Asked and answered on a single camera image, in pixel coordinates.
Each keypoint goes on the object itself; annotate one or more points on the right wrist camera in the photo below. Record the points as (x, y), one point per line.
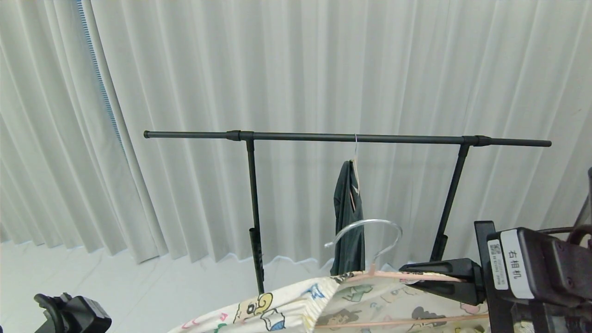
(555, 263)

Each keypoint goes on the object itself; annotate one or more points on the black clothes rack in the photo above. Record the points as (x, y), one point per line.
(323, 137)

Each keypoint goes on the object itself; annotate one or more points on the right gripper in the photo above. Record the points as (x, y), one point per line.
(483, 259)

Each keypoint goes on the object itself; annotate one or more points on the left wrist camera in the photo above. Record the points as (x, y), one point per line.
(88, 317)

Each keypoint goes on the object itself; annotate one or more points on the pink clothes hanger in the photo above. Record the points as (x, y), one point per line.
(354, 180)
(370, 221)

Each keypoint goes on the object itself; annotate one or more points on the dark grey long-sleeved shirt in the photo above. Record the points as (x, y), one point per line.
(349, 240)

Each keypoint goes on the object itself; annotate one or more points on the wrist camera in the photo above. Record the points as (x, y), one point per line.
(555, 263)
(88, 317)

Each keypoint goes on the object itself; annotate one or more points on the cream printed garment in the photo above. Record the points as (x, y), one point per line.
(286, 305)

